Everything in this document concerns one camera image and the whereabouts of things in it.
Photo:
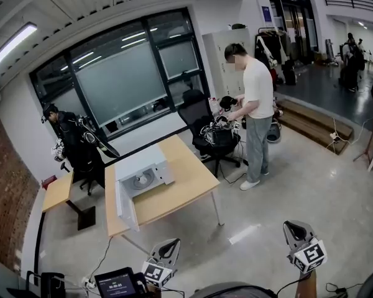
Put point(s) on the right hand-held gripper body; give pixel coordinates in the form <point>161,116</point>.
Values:
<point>311,256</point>

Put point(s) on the tripod stand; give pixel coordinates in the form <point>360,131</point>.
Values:
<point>368,141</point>

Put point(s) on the wooden steps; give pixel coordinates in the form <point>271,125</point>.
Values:
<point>311,120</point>

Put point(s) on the large wooden table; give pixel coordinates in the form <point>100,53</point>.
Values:
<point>186,178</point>

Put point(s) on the small wooden table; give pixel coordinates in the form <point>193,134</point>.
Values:
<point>57,191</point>

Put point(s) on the black mesh office chair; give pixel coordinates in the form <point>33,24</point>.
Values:
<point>194,110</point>

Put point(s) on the red box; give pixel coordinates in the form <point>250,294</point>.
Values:
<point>48,182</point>

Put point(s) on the black framed window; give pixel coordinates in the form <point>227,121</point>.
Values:
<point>121,73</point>

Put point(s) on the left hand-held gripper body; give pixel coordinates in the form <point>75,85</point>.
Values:
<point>157,273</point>

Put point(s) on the long ceiling light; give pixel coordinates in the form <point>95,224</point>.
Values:
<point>9,51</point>

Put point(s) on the person's right forearm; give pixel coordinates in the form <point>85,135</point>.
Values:
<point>307,286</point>

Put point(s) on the black suitcase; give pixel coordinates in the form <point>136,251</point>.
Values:
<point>289,73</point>

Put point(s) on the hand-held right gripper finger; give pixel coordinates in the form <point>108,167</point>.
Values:
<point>308,233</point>
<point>289,239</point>

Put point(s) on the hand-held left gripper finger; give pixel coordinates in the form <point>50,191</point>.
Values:
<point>176,253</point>
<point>157,250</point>

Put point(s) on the clothes rack with coats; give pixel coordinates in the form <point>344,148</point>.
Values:
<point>267,48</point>

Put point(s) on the white microwave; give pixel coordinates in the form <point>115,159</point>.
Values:
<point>136,160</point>

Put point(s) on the grey cylinder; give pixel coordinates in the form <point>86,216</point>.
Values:
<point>329,48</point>

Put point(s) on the blue wall sign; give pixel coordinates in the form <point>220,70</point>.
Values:
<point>266,14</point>

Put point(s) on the white lockers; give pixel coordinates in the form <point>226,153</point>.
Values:
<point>217,57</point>

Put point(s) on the black headset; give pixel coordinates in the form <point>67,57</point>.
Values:
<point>227,102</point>

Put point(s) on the clear plastic bottle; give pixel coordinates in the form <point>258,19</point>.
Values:
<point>216,107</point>

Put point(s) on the black display device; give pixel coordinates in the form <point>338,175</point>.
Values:
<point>115,284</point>

